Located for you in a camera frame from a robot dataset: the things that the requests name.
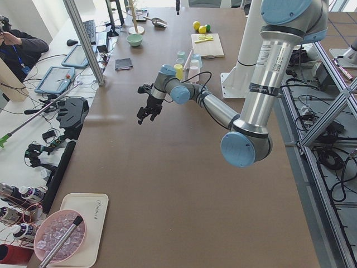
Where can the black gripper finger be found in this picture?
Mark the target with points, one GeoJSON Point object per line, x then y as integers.
{"type": "Point", "coordinates": [142, 114]}
{"type": "Point", "coordinates": [154, 115]}

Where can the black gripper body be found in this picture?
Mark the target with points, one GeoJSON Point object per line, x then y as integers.
{"type": "Point", "coordinates": [153, 103]}

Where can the green plastic cup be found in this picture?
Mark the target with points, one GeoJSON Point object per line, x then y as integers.
{"type": "Point", "coordinates": [181, 55]}

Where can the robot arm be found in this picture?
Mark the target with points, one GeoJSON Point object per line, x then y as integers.
{"type": "Point", "coordinates": [281, 26]}

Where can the yellow plastic cup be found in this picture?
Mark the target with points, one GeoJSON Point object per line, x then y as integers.
{"type": "Point", "coordinates": [179, 69]}

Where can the white plastic cup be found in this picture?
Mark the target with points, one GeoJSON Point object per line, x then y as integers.
{"type": "Point", "coordinates": [194, 65]}

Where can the light blue plastic cup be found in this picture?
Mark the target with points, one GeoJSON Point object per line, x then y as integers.
{"type": "Point", "coordinates": [197, 57]}

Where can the grey folded cloth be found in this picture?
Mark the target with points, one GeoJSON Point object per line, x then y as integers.
{"type": "Point", "coordinates": [123, 64]}

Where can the green bowl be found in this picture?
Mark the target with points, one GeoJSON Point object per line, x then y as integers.
{"type": "Point", "coordinates": [134, 39]}

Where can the yellow plastic knife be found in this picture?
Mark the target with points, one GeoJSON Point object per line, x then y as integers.
{"type": "Point", "coordinates": [202, 40]}

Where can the wooden stand with round base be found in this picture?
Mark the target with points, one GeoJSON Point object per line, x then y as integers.
{"type": "Point", "coordinates": [135, 29]}

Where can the wooden cutting board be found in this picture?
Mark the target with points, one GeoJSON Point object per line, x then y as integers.
{"type": "Point", "coordinates": [210, 49]}

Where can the metal scoop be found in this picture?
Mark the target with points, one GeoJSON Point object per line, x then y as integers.
{"type": "Point", "coordinates": [157, 22]}

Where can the blue teach pendant far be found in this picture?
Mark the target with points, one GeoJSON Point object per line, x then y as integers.
{"type": "Point", "coordinates": [76, 58]}

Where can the blue teach pendant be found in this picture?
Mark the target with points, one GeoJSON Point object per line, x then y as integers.
{"type": "Point", "coordinates": [76, 58]}
{"type": "Point", "coordinates": [56, 80]}

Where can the whole yellow lemon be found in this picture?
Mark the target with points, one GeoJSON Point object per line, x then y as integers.
{"type": "Point", "coordinates": [196, 25]}

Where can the blue teach pendant near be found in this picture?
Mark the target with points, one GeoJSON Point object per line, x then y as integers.
{"type": "Point", "coordinates": [56, 80]}

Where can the black keyboard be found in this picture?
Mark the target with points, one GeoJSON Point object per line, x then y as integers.
{"type": "Point", "coordinates": [90, 29]}

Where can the black computer mouse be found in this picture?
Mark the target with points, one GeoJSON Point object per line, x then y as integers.
{"type": "Point", "coordinates": [71, 42]}

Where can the beige tray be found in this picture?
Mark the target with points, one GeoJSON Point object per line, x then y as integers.
{"type": "Point", "coordinates": [92, 207]}

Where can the black tea bottle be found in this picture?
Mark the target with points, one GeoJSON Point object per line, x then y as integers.
{"type": "Point", "coordinates": [31, 194]}

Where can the person in black sweater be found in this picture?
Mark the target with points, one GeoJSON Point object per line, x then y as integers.
{"type": "Point", "coordinates": [19, 50]}

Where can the metal rod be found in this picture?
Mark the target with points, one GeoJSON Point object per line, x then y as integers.
{"type": "Point", "coordinates": [47, 106]}

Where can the pink bowl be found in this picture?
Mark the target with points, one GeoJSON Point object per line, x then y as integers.
{"type": "Point", "coordinates": [52, 230]}

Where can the white wire cup holder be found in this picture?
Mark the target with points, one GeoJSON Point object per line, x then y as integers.
{"type": "Point", "coordinates": [187, 67]}

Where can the black stepped plastic bracket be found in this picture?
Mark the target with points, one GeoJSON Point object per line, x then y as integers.
{"type": "Point", "coordinates": [71, 115]}

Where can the aluminium frame post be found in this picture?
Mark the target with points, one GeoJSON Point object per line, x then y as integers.
{"type": "Point", "coordinates": [84, 40]}

